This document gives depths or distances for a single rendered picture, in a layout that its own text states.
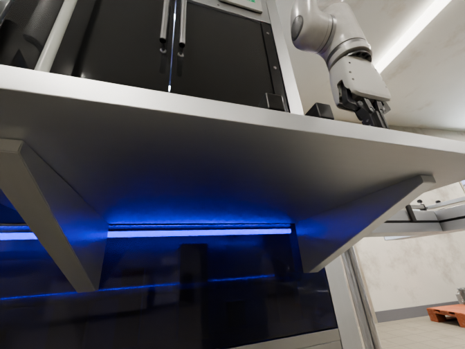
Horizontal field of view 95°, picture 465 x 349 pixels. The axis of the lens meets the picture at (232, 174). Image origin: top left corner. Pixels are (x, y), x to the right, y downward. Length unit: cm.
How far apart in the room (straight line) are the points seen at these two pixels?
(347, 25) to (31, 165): 57
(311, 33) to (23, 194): 53
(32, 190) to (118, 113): 13
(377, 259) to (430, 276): 87
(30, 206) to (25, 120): 11
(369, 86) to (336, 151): 26
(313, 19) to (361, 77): 16
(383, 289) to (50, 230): 386
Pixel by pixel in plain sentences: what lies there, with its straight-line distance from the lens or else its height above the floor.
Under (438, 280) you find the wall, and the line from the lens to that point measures 469.
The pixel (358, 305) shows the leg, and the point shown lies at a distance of 96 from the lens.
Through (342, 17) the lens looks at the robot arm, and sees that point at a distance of 61.
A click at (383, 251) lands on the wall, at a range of 407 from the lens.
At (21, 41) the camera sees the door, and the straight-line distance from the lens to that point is 92.
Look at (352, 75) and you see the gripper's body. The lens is 49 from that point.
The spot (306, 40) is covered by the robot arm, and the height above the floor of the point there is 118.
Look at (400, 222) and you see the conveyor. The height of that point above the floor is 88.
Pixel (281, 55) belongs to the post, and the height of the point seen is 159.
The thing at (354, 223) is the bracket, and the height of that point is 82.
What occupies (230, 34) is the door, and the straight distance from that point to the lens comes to 107.
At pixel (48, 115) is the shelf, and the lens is 21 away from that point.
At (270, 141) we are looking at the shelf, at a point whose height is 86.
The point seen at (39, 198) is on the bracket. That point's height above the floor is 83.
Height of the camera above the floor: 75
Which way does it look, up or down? 24 degrees up
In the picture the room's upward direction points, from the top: 4 degrees counter-clockwise
